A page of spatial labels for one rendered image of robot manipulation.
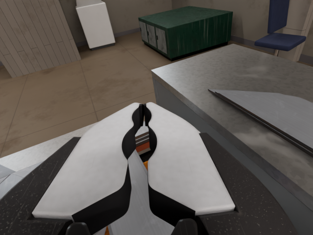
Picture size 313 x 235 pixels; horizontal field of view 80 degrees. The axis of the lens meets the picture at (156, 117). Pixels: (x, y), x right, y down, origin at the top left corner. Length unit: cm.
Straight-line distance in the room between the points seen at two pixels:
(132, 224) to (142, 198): 9
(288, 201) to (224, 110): 33
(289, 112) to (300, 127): 8
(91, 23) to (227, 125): 527
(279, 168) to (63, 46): 503
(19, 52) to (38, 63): 41
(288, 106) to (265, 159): 25
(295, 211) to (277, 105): 33
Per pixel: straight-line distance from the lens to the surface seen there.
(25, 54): 535
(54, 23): 516
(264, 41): 319
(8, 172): 125
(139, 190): 75
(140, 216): 70
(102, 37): 578
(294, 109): 77
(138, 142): 95
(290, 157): 63
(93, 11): 568
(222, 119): 70
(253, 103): 76
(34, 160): 128
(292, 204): 63
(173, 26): 387
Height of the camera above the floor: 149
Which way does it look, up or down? 37 degrees down
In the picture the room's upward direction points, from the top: 10 degrees counter-clockwise
